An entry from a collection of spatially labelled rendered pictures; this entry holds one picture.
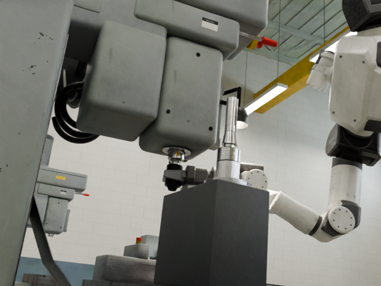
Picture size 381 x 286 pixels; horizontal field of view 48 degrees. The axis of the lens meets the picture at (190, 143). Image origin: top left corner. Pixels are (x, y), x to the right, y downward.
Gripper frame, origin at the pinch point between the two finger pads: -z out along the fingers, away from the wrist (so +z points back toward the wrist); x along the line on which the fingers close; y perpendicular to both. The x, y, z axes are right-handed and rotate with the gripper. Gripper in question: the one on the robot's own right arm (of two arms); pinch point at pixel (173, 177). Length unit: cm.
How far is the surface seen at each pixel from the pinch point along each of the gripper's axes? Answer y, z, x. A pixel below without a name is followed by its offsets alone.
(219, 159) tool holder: 6.0, 6.2, 41.2
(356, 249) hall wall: -88, 463, -796
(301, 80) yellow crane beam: -351, 248, -559
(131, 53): -28.6, -15.7, 16.7
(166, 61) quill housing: -30.6, -6.0, 11.4
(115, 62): -24.6, -19.4, 17.7
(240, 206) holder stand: 15.8, 9.6, 45.7
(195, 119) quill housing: -14.8, 4.0, 9.3
